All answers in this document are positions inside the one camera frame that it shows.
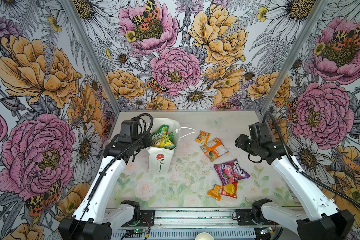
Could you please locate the green Fox's candy bag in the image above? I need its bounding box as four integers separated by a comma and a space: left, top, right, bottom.
152, 125, 176, 150

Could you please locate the white paper bag red flower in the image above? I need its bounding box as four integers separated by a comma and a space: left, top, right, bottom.
147, 118, 196, 174

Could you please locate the orange mango snack bag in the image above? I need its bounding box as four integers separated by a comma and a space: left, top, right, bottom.
200, 138, 229, 162

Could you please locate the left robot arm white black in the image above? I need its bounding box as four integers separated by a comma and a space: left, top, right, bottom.
58, 135, 152, 240

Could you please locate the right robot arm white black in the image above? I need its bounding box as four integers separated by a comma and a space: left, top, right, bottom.
235, 134, 355, 240

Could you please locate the purple Fox's candy bag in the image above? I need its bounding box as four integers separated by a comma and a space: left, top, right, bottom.
214, 159, 250, 186

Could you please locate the red orange snack packet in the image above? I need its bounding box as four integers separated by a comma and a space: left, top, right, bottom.
208, 182, 238, 201

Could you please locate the small orange snack packet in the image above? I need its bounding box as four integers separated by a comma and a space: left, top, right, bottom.
195, 131, 211, 144

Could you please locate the white paper cup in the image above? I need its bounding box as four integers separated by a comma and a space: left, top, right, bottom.
195, 233, 215, 240

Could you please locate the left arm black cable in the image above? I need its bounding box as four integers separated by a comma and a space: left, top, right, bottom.
65, 113, 154, 238

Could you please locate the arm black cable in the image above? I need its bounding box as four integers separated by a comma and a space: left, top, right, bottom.
65, 113, 154, 238
262, 111, 360, 221

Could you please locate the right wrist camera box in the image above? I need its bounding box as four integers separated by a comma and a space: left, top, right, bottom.
249, 123, 273, 142

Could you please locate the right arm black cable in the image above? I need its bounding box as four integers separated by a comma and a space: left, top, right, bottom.
262, 111, 360, 221

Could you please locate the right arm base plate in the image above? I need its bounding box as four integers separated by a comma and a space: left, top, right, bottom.
231, 209, 276, 227

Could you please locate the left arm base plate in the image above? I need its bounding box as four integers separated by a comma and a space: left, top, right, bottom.
123, 210, 156, 227

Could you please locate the aluminium front rail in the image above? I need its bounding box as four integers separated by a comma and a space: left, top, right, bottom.
109, 208, 294, 240

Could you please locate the right metal corner post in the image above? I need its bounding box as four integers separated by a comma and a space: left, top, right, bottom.
260, 0, 329, 116

